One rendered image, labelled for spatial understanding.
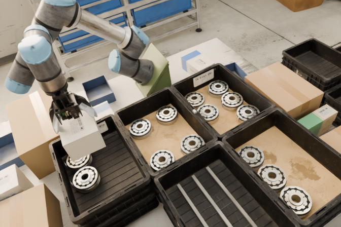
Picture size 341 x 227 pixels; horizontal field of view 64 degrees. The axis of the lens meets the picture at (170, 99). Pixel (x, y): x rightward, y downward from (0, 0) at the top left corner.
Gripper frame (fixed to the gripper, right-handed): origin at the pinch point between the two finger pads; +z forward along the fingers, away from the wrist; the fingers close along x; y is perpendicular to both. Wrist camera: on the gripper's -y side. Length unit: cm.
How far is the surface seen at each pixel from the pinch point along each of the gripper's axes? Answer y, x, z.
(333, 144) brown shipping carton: 42, 84, 24
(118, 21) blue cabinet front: -195, 63, 66
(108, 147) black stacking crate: -8.1, 5.9, 28.1
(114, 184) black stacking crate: 11.6, 2.8, 27.8
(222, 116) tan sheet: 4, 59, 28
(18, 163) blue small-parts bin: -32, -37, 38
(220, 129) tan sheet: 11, 53, 28
